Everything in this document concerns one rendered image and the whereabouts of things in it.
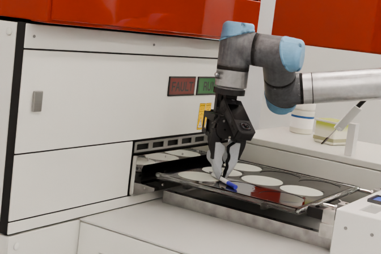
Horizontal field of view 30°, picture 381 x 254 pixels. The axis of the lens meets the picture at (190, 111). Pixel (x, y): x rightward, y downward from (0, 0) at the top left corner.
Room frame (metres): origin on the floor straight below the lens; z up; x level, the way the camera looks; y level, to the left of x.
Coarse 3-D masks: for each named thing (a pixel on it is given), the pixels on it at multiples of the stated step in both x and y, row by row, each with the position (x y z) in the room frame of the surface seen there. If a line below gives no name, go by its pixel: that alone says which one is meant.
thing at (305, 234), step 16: (176, 192) 1.67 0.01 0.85; (192, 208) 1.63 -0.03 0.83; (208, 208) 1.61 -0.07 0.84; (224, 208) 1.59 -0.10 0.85; (240, 224) 1.56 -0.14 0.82; (256, 224) 1.54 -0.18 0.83; (272, 224) 1.52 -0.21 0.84; (288, 224) 1.50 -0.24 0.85; (304, 240) 1.48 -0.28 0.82; (320, 240) 1.46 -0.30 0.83
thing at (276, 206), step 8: (160, 176) 1.62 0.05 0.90; (168, 176) 1.61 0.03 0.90; (184, 184) 1.58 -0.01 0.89; (192, 184) 1.57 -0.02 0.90; (200, 184) 1.56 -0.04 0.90; (216, 192) 1.54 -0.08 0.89; (224, 192) 1.53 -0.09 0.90; (232, 192) 1.52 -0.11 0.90; (248, 200) 1.49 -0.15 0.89; (256, 200) 1.48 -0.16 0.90; (264, 200) 1.48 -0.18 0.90; (280, 208) 1.45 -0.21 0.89; (288, 208) 1.44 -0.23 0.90; (296, 208) 1.44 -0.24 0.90
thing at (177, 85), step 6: (174, 78) 1.71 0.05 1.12; (180, 78) 1.73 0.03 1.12; (186, 78) 1.76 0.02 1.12; (192, 78) 1.78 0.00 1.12; (174, 84) 1.71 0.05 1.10; (180, 84) 1.74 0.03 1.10; (186, 84) 1.76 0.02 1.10; (192, 84) 1.78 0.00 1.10; (174, 90) 1.72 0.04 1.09; (180, 90) 1.74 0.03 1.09; (186, 90) 1.76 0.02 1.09; (192, 90) 1.79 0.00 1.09
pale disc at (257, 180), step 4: (244, 176) 1.71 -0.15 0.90; (248, 176) 1.72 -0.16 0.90; (252, 176) 1.72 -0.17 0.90; (256, 176) 1.73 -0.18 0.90; (260, 176) 1.73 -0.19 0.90; (264, 176) 1.74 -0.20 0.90; (244, 180) 1.67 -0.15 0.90; (248, 180) 1.67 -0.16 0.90; (252, 180) 1.68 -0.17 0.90; (256, 180) 1.68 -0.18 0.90; (260, 180) 1.69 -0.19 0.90; (264, 180) 1.69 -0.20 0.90; (268, 180) 1.70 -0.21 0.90; (272, 180) 1.70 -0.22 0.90; (276, 180) 1.71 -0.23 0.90; (280, 180) 1.71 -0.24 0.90; (260, 184) 1.64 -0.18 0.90; (264, 184) 1.65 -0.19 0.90; (268, 184) 1.65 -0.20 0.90; (272, 184) 1.66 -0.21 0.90; (276, 184) 1.66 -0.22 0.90; (280, 184) 1.67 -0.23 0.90
